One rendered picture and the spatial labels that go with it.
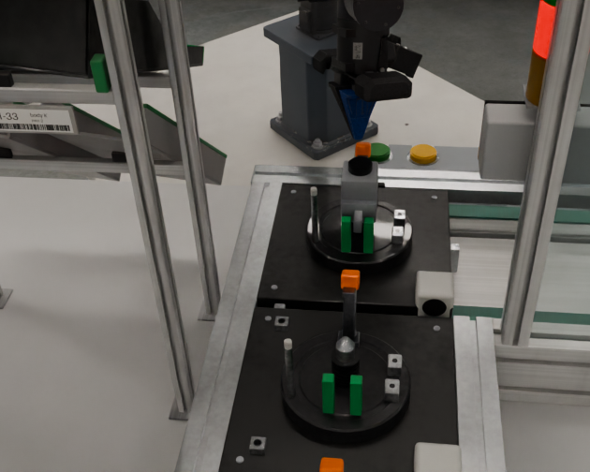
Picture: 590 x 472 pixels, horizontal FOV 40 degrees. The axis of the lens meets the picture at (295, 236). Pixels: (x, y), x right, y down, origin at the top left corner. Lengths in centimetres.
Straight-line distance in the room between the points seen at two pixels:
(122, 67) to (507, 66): 295
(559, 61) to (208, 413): 51
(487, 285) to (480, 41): 273
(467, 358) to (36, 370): 56
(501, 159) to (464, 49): 288
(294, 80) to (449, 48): 234
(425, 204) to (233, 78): 67
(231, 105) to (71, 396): 73
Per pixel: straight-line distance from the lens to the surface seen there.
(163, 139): 97
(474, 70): 355
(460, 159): 127
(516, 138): 84
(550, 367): 102
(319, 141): 144
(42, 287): 126
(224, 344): 98
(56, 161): 105
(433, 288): 100
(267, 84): 167
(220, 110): 160
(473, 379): 95
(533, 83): 82
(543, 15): 79
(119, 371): 111
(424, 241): 109
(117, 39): 73
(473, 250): 117
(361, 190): 101
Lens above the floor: 167
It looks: 40 degrees down
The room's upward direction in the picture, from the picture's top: 3 degrees counter-clockwise
